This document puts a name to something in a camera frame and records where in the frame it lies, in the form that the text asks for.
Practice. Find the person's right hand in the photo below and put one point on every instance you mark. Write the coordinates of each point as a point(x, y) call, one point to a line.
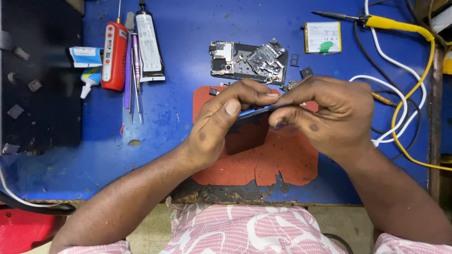
point(339, 116)

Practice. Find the person's left hand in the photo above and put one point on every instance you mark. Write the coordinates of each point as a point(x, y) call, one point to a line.
point(212, 130)

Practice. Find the dark blue smartphone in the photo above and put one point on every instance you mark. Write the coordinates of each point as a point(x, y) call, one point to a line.
point(249, 136)

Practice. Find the small black connector piece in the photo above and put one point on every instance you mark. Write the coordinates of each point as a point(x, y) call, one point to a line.
point(213, 91)

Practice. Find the gold-tipped probe plug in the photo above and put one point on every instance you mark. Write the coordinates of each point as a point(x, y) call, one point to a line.
point(382, 99)

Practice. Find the small black square component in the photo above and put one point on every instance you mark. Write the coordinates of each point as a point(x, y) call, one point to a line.
point(306, 72)

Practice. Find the small charging board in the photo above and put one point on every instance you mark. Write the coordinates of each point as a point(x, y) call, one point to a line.
point(290, 84)

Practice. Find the black sim tray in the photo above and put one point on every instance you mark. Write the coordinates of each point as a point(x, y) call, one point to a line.
point(294, 60)

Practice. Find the red rubber work mat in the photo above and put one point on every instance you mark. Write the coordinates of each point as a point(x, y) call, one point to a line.
point(282, 162)

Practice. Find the phone motherboard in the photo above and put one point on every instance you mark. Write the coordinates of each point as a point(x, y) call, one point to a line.
point(223, 58)

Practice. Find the silver tweezers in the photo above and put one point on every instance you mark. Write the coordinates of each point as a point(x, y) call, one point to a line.
point(139, 105)

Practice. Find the white phone battery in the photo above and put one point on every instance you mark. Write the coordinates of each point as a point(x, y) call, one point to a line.
point(322, 37)

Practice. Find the silver metal shield plates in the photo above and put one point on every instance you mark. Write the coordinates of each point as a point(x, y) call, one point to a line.
point(265, 56)

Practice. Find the purple plastic spudger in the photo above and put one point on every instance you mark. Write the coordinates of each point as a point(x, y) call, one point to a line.
point(127, 88)

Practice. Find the purple precision screwdriver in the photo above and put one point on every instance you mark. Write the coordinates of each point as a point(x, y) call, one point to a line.
point(136, 60)

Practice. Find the pink patterned clothing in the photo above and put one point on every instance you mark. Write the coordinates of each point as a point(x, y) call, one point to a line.
point(247, 229)

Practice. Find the black glue tube white label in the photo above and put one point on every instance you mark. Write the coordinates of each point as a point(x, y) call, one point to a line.
point(149, 46)

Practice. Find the yellow soldering iron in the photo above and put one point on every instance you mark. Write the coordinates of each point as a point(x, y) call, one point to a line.
point(388, 23)

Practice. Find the yellow object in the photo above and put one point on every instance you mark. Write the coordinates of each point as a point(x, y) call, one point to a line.
point(447, 61)

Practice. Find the red electric screwdriver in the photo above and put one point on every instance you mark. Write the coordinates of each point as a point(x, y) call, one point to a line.
point(113, 56)

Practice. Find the white glue bottle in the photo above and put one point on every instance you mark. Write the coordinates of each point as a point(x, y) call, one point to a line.
point(90, 79)

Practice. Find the grey brush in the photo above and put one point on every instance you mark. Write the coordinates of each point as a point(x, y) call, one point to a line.
point(129, 22)

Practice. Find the white and blue tube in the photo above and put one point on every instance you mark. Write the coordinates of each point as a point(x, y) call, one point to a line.
point(84, 56)

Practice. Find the black panel with clips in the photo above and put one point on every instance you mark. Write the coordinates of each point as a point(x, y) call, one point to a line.
point(39, 77)

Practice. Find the red plastic stool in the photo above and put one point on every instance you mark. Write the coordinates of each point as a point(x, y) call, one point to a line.
point(24, 229)

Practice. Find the black phone back frame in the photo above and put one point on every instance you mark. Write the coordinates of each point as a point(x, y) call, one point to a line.
point(243, 68)

